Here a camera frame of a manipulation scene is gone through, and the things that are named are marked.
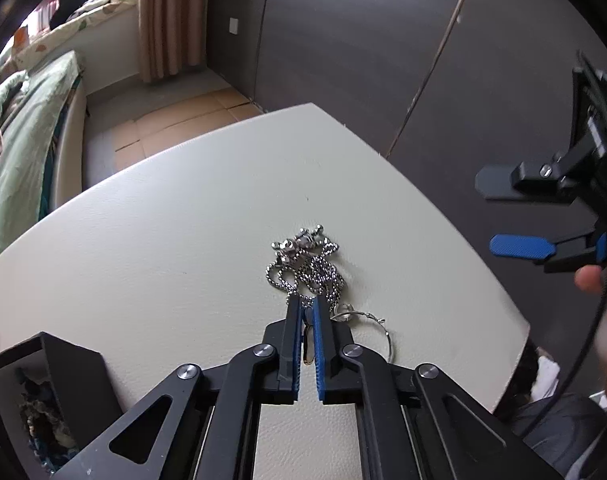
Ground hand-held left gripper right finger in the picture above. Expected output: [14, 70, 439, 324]
[311, 296, 567, 480]

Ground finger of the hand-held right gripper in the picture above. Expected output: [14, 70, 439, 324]
[489, 232, 607, 275]
[474, 159, 577, 207]

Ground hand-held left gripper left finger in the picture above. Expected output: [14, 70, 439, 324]
[48, 294, 304, 480]

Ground silver chain necklace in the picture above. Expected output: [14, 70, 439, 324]
[264, 224, 345, 366]

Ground black cardboard box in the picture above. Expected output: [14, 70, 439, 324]
[0, 331, 125, 480]

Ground person's right hand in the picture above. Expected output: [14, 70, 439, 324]
[573, 265, 607, 402]

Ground silver hoop earring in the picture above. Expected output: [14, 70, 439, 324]
[331, 304, 397, 362]

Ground grey trousers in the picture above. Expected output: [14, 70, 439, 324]
[507, 390, 607, 480]

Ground flat cardboard sheet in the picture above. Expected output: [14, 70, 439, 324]
[111, 87, 263, 172]

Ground green bed sheet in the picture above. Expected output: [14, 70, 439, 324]
[0, 50, 82, 363]

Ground pink curtain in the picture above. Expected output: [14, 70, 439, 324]
[137, 0, 213, 84]

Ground light green quilt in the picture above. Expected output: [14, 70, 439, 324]
[0, 70, 30, 127]

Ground patterned window seat cushion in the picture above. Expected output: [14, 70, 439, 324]
[12, 0, 140, 69]

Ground black bag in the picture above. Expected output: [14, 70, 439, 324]
[48, 0, 100, 29]

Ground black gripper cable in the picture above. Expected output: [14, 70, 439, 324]
[521, 52, 607, 438]

